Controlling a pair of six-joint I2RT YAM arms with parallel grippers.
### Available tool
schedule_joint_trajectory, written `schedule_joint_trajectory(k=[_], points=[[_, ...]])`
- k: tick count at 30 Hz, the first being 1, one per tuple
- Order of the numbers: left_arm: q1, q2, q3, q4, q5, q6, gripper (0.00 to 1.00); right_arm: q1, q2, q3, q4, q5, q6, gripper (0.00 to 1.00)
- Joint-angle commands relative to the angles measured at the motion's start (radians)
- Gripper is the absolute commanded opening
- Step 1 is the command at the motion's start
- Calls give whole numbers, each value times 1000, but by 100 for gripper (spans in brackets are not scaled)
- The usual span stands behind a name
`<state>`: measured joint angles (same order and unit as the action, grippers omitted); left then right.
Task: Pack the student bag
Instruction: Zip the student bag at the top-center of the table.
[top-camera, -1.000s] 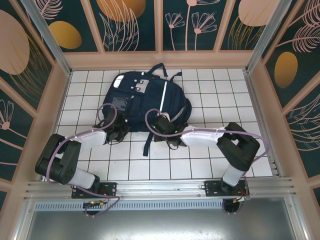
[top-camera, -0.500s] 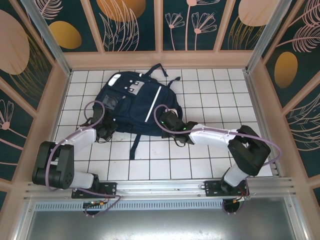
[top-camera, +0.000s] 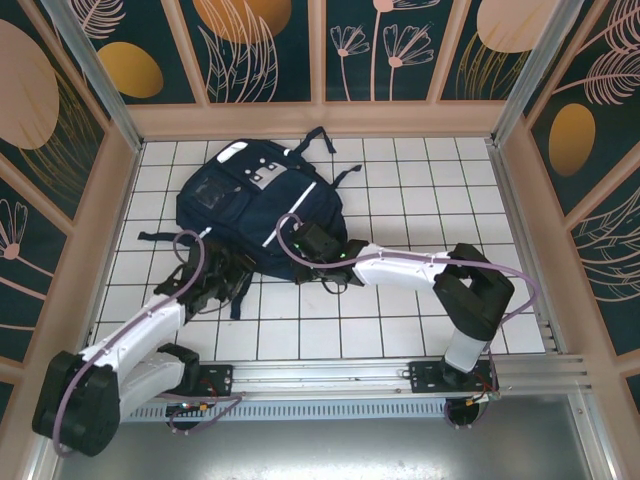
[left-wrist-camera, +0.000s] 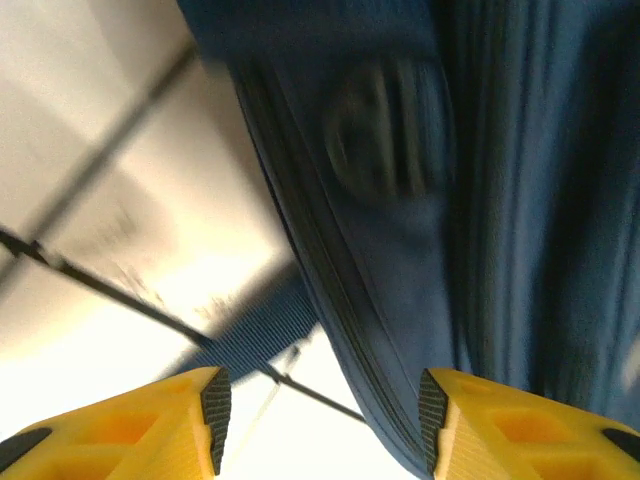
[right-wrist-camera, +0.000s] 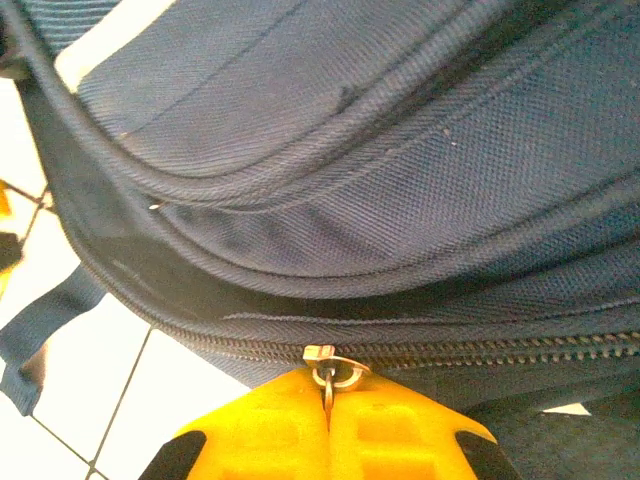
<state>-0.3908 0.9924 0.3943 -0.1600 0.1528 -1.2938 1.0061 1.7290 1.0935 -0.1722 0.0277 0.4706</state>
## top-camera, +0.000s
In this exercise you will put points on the navy blue backpack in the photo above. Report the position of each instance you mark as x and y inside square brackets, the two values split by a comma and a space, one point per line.
[260, 210]

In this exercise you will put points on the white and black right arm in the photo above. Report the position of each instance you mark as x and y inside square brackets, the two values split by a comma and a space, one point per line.
[400, 267]

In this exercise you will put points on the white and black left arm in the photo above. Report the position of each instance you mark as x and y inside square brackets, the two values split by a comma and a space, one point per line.
[145, 325]

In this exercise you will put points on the small circuit board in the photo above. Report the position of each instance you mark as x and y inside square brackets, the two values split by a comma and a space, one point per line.
[190, 409]

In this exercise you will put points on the yellow power connector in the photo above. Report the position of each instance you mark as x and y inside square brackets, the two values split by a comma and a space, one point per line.
[480, 400]

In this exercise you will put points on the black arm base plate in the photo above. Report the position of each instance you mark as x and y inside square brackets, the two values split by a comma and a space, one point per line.
[220, 380]
[425, 377]

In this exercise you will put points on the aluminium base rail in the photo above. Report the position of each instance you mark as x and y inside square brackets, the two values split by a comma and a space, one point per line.
[310, 380]

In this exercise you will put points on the aluminium side rail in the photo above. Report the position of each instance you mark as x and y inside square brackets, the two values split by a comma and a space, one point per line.
[517, 240]

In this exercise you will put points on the aluminium corner post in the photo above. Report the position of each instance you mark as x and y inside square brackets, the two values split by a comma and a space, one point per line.
[100, 80]
[530, 80]

